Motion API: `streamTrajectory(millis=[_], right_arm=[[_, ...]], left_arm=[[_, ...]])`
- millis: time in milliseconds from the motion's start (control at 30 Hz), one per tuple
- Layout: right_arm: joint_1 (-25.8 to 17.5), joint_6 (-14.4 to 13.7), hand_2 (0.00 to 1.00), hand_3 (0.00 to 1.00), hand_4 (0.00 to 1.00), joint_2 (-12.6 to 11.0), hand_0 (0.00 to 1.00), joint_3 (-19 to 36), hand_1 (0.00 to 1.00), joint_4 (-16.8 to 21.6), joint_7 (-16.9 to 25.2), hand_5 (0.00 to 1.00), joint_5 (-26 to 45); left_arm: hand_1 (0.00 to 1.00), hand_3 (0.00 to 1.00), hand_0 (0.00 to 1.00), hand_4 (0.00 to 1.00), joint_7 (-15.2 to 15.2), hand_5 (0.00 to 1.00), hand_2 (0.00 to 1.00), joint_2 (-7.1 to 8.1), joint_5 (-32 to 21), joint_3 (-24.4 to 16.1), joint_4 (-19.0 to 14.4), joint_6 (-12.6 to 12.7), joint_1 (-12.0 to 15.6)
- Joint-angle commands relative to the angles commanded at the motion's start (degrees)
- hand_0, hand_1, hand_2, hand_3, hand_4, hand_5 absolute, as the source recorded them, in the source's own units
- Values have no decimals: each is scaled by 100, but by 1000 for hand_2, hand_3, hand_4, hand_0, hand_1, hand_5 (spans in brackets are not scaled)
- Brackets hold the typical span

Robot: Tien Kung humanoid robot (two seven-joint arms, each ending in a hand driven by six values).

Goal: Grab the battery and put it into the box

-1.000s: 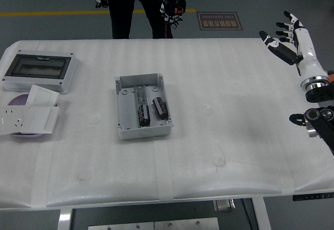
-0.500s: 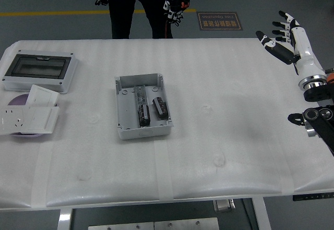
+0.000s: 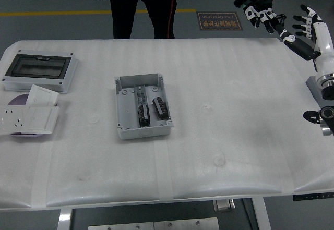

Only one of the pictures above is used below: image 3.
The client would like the grey distribution box dark window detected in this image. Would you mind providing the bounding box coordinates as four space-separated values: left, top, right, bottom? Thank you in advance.
2 49 79 94

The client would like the open grey junction box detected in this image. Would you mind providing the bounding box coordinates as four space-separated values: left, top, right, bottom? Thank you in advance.
114 72 174 140

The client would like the metal mounting rail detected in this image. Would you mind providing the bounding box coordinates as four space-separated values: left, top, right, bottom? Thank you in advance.
134 84 151 128

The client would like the metal table bracket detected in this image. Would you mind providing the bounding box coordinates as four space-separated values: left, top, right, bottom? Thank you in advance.
213 199 236 213

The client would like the grey metal base plate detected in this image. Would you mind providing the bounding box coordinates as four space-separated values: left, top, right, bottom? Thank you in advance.
153 217 220 230
88 222 154 230

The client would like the white foam mat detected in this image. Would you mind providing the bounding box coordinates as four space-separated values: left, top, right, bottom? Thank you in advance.
0 38 334 211

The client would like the black cylindrical battery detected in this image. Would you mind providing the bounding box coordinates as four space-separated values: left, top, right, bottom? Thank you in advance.
152 96 168 120
137 104 151 128

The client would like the white wall socket panel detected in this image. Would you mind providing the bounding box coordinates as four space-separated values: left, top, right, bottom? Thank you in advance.
0 106 32 136

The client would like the person's left hand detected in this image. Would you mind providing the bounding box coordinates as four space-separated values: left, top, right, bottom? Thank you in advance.
233 0 288 34

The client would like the purple round plate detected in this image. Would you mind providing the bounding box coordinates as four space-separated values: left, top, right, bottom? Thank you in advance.
7 93 45 139

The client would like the white switch panel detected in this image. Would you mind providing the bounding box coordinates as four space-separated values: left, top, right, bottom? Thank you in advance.
22 106 60 134
25 84 59 107

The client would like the black table control panel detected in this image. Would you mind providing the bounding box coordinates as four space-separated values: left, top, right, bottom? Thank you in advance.
292 192 334 202

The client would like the brown floor sign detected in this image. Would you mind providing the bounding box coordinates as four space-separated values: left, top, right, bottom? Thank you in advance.
196 11 244 31

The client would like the white table leg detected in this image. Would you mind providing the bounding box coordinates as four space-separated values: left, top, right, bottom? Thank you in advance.
57 208 75 230
252 197 272 230

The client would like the person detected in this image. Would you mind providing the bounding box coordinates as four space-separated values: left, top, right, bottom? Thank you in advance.
87 0 288 40

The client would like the robot right hand white shell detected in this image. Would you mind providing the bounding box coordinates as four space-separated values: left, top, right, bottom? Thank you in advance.
279 4 334 78

